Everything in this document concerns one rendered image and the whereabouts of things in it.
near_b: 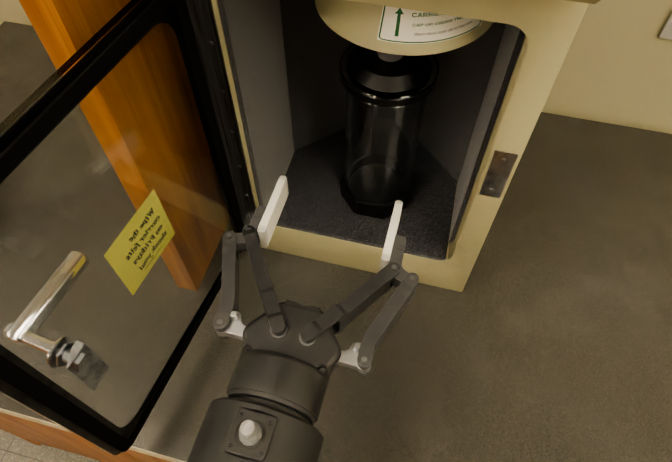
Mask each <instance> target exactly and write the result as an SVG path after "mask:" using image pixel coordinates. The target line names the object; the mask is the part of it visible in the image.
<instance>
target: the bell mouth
mask: <svg viewBox="0 0 672 462"><path fill-rule="evenodd" d="M315 5H316V9H317V11H318V13H319V15H320V17H321V18H322V20H323V21H324V22H325V23H326V25H327V26H328V27H329V28H331V29H332V30H333V31H334V32H335V33H337V34H338V35H340V36H341V37H343V38H344V39H346V40H348V41H350V42H352V43H354V44H356V45H359V46H361V47H364V48H367V49H370V50H374V51H377V52H382V53H387V54H394V55H406V56H419V55H431V54H438V53H443V52H447V51H451V50H454V49H457V48H460V47H462V46H465V45H467V44H469V43H471V42H473V41H474V40H476V39H478V38H479V37H480V36H482V35H483V34H484V33H485V32H486V31H487V30H488V29H489V28H490V26H491V25H492V24H493V22H491V21H484V20H478V19H471V18H464V17H457V16H450V15H444V14H437V13H430V12H423V11H416V10H410V9H403V8H396V7H389V6H383V5H376V4H369V3H362V2H355V1H349V0H315Z"/></svg>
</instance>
